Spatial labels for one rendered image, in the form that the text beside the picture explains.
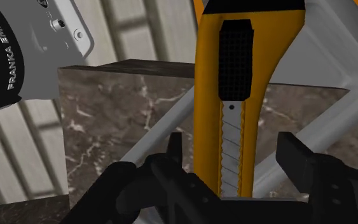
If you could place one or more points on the brown marble robot stand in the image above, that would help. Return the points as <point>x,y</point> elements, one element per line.
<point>104,108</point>

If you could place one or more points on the white bar frame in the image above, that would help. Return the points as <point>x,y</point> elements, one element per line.
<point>321,46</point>

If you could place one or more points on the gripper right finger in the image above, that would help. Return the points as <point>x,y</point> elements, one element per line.
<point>330,186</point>

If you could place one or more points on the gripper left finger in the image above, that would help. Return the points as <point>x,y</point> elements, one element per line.
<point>129,192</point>

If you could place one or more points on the yellow utility knife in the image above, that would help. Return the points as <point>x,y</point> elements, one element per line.
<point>206,93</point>

